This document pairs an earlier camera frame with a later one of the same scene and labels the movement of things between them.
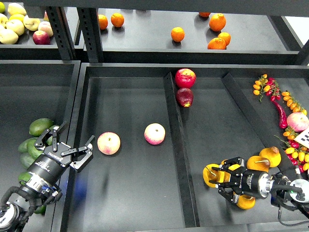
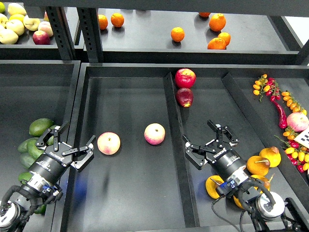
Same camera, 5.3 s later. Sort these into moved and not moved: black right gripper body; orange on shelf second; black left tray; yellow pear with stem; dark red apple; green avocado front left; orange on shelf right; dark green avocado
Moved: yellow pear with stem; black right gripper body
Not moved: orange on shelf right; black left tray; green avocado front left; dark green avocado; dark red apple; orange on shelf second
